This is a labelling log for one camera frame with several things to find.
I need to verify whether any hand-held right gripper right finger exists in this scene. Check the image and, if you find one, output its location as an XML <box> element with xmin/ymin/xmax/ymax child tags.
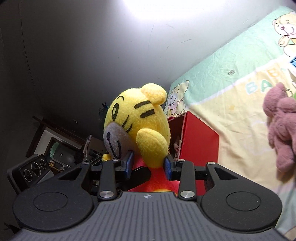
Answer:
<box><xmin>163</xmin><ymin>156</ymin><xmax>238</xmax><ymax>200</ymax></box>

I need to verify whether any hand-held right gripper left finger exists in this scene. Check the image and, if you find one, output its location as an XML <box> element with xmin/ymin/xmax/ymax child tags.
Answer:
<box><xmin>57</xmin><ymin>150</ymin><xmax>135</xmax><ymax>202</ymax></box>

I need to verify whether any red cardboard box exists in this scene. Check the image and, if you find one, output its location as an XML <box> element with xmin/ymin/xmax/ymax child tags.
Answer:
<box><xmin>167</xmin><ymin>111</ymin><xmax>220</xmax><ymax>167</ymax></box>

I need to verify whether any yellow tiger plush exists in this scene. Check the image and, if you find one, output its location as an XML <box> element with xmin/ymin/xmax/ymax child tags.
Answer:
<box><xmin>102</xmin><ymin>83</ymin><xmax>183</xmax><ymax>193</ymax></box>

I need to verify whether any mauve teddy bear plush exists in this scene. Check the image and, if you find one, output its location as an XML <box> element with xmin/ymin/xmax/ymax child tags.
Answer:
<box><xmin>262</xmin><ymin>82</ymin><xmax>296</xmax><ymax>173</ymax></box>

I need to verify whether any dark bag with clip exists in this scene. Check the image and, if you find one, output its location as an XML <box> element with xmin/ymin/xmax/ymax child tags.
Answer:
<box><xmin>98</xmin><ymin>102</ymin><xmax>110</xmax><ymax>130</ymax></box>

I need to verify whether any dark wooden cabinet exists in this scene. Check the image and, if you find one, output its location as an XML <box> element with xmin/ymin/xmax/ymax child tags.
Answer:
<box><xmin>25</xmin><ymin>116</ymin><xmax>104</xmax><ymax>163</ymax></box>

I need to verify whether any black appliance with dials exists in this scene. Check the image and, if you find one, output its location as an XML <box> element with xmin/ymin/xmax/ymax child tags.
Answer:
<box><xmin>7</xmin><ymin>154</ymin><xmax>56</xmax><ymax>194</ymax></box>

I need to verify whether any bear printed bed sheet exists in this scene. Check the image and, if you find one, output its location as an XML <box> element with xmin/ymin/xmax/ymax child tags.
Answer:
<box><xmin>163</xmin><ymin>5</ymin><xmax>296</xmax><ymax>239</ymax></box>

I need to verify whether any white power strip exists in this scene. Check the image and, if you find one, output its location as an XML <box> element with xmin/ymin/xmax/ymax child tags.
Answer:
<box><xmin>287</xmin><ymin>54</ymin><xmax>296</xmax><ymax>88</ymax></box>

